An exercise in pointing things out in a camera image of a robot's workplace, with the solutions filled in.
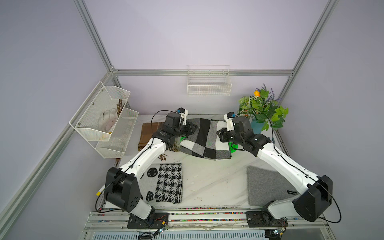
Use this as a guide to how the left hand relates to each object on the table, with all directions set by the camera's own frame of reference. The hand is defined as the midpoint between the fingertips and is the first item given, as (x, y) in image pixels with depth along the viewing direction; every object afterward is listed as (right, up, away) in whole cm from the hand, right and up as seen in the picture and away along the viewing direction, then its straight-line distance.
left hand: (196, 127), depth 81 cm
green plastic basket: (+17, -8, -13) cm, 22 cm away
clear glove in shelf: (-47, +4, -4) cm, 47 cm away
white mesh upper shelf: (-52, +4, -5) cm, 53 cm away
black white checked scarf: (+5, -8, +2) cm, 10 cm away
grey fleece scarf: (+39, -33, +1) cm, 51 cm away
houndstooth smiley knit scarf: (-19, -31, 0) cm, 36 cm away
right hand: (+13, -4, -1) cm, 13 cm away
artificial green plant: (+37, +12, -1) cm, 39 cm away
